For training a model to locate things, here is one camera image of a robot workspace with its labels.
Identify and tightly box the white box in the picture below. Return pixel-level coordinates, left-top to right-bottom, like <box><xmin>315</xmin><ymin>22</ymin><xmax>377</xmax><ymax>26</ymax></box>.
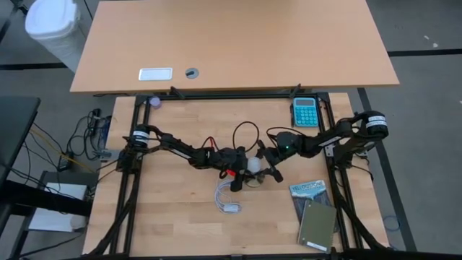
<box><xmin>28</xmin><ymin>182</ymin><xmax>89</xmax><ymax>233</ymax></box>

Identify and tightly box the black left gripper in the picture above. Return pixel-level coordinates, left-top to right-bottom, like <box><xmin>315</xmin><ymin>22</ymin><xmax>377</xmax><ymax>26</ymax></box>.
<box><xmin>207</xmin><ymin>146</ymin><xmax>250</xmax><ymax>192</ymax></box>

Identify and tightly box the white cord with switch box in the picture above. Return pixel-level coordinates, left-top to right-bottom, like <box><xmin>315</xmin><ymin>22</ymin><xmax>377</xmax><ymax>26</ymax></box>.
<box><xmin>214</xmin><ymin>179</ymin><xmax>243</xmax><ymax>215</ymax></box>

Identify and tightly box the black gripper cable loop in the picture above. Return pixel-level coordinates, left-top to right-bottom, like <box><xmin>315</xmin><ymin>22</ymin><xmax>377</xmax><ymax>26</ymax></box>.
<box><xmin>232</xmin><ymin>121</ymin><xmax>260</xmax><ymax>152</ymax></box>
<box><xmin>266</xmin><ymin>126</ymin><xmax>308</xmax><ymax>145</ymax></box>

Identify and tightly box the black side desk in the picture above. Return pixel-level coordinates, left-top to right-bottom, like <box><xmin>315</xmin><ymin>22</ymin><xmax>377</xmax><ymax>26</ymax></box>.
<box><xmin>0</xmin><ymin>95</ymin><xmax>93</xmax><ymax>217</ymax></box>

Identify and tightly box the green spiral notebook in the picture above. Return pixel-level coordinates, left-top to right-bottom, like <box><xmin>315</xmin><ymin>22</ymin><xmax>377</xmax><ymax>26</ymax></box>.
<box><xmin>297</xmin><ymin>199</ymin><xmax>338</xmax><ymax>253</ymax></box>

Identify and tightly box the white rectangular desk plate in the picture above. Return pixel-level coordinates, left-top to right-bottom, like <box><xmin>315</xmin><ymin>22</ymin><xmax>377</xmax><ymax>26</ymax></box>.
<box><xmin>138</xmin><ymin>67</ymin><xmax>173</xmax><ymax>82</ymax></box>

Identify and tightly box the Yellowstone book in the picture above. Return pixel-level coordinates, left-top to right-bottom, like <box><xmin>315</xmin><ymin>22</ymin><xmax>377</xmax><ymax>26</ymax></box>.
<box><xmin>289</xmin><ymin>179</ymin><xmax>340</xmax><ymax>233</ymax></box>

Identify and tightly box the white trash bin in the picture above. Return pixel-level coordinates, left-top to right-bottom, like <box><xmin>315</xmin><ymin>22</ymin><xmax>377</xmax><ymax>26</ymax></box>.
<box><xmin>24</xmin><ymin>0</ymin><xmax>86</xmax><ymax>73</ymax></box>

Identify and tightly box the black power adapter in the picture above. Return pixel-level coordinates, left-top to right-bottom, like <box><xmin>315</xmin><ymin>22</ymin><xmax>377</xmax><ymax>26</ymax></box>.
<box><xmin>57</xmin><ymin>151</ymin><xmax>73</xmax><ymax>173</ymax></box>

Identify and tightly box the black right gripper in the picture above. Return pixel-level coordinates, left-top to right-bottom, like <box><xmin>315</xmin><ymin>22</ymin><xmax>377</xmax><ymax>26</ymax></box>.
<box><xmin>256</xmin><ymin>131</ymin><xmax>308</xmax><ymax>183</ymax></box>

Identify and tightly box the teal calculator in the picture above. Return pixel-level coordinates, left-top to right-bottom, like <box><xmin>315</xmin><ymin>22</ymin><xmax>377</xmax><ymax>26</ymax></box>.
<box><xmin>292</xmin><ymin>97</ymin><xmax>320</xmax><ymax>128</ymax></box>

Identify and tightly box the yellow cable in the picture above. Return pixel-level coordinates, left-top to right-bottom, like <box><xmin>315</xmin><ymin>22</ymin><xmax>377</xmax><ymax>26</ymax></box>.
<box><xmin>30</xmin><ymin>128</ymin><xmax>95</xmax><ymax>173</ymax></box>

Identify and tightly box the black left gripper cable loop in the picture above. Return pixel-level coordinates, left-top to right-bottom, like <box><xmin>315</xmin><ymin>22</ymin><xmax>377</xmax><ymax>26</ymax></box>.
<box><xmin>232</xmin><ymin>121</ymin><xmax>260</xmax><ymax>152</ymax></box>

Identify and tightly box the black aluminium table frame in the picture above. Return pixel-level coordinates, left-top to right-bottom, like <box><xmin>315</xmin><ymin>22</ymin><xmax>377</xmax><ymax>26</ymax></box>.
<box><xmin>86</xmin><ymin>92</ymin><xmax>389</xmax><ymax>260</ymax></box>

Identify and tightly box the grey metal bracket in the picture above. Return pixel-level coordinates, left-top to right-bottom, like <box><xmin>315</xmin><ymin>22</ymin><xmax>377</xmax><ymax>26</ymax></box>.
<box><xmin>92</xmin><ymin>148</ymin><xmax>121</xmax><ymax>163</ymax></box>

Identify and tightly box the black right gripper cable loop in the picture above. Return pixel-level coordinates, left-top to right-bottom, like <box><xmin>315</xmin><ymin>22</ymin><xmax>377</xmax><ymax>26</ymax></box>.
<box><xmin>266</xmin><ymin>126</ymin><xmax>308</xmax><ymax>145</ymax></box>

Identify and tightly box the brass lamp socket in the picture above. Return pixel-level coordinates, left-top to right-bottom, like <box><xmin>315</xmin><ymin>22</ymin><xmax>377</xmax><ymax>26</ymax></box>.
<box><xmin>245</xmin><ymin>171</ymin><xmax>267</xmax><ymax>189</ymax></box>

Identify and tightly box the light wooden desk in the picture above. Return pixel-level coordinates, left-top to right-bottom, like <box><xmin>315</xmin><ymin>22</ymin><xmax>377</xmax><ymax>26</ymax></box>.
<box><xmin>70</xmin><ymin>0</ymin><xmax>401</xmax><ymax>95</ymax></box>

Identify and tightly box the black floor cable tangle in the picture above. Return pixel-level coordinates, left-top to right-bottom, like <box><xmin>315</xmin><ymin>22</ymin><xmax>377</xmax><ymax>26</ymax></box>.
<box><xmin>66</xmin><ymin>108</ymin><xmax>111</xmax><ymax>160</ymax></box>

